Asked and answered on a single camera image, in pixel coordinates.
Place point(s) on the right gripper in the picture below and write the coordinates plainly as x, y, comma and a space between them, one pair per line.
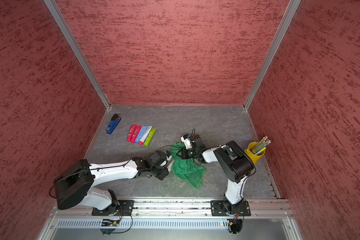
185, 156

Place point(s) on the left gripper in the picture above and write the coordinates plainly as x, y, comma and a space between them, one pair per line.
163, 174

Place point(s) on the green microfiber cloth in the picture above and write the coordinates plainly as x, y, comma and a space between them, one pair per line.
186, 169

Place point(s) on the lime green toothpaste tube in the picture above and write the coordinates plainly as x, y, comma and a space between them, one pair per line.
149, 137

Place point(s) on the white tube pink cap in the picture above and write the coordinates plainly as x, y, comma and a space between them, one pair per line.
144, 135

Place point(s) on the blue toothpaste tube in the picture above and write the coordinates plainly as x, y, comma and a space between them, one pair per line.
141, 133

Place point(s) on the pink toothpaste tube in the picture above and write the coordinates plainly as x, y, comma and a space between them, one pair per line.
131, 132
135, 134

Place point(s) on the white tube orange cap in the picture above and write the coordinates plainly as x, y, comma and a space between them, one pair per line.
169, 166

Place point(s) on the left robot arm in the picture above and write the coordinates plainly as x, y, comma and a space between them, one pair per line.
77, 186

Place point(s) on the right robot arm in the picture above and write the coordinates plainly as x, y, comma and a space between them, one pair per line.
233, 160

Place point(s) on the blue stapler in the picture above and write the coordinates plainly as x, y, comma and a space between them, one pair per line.
115, 120

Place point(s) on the yellow cup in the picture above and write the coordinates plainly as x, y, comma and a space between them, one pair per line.
254, 158

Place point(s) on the pencils in cup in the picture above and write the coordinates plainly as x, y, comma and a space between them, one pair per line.
261, 145

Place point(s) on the right corner aluminium profile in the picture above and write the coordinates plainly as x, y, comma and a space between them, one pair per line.
279, 35

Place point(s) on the corner aluminium profile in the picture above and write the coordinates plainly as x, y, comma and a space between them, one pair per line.
67, 33
279, 35

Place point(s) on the left corner aluminium profile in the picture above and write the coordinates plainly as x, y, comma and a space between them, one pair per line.
67, 33

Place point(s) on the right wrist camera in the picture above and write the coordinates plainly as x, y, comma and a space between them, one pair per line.
186, 139

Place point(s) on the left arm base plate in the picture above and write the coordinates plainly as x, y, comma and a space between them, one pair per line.
126, 207

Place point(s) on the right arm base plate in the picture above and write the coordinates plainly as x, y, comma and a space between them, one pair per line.
219, 207

